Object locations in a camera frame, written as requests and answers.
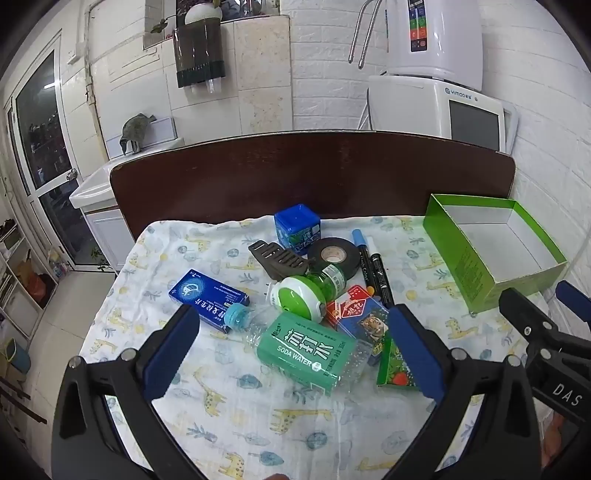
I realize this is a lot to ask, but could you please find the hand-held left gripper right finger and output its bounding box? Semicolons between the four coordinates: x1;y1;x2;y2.
386;303;542;480

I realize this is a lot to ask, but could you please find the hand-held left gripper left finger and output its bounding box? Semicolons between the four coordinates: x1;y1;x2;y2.
51;303;201;480

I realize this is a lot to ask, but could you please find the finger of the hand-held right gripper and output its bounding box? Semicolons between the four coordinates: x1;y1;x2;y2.
498;288;563;352
555;280;591;322

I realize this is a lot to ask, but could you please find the red and blue card box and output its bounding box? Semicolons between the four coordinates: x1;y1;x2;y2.
325;284;391;357

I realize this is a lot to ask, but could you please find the green cardboard box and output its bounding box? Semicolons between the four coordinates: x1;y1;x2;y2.
422;193;568;315

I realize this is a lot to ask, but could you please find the clear bottle with green label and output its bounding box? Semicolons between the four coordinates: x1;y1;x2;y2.
225;302;371;398

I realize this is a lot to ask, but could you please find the green and white round device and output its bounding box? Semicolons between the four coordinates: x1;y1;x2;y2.
269;265;348;320

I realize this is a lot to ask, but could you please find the green box with strawberry print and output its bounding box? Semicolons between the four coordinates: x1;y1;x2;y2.
376;336;420;389

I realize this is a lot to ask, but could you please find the blue medicine box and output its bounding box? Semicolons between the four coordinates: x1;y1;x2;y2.
168;268;251;334

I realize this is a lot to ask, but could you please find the giraffe printed blanket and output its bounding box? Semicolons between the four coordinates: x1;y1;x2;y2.
78;214;556;480

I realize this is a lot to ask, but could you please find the black marker with blue cap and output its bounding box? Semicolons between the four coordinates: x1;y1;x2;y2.
351;229;385;297

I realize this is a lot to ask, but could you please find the black tape roll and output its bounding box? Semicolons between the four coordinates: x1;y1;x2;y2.
307;238;361;280

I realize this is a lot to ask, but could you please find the dark slotted plastic piece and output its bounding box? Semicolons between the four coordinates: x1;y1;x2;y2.
248;239;310;282

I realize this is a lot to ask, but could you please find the blue bin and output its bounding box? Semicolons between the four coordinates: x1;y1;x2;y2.
4;338;32;376

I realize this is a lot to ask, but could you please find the white sink cabinet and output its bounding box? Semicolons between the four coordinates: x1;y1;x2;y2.
69;156;140;274

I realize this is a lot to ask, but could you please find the white storage shelf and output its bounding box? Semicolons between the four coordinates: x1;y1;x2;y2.
0;216;62;361

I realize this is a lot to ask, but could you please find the small blue cube box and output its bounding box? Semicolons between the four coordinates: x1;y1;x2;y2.
273;203;323;256

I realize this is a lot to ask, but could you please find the dark brown wooden headboard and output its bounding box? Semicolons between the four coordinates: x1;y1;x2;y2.
109;130;517;241

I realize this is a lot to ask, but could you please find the glass door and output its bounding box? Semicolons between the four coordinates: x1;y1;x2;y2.
6;41;117;278

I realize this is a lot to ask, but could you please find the dark cup dispenser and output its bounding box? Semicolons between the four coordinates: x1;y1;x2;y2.
172;20;227;94

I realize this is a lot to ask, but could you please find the white plant pot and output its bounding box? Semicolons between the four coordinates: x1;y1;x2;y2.
184;2;223;25

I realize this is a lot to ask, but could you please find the white wall water appliance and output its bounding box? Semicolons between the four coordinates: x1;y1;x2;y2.
382;0;484;92

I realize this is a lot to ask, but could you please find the metal flexible hose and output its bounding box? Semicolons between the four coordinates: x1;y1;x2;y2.
358;0;385;71
348;0;376;64

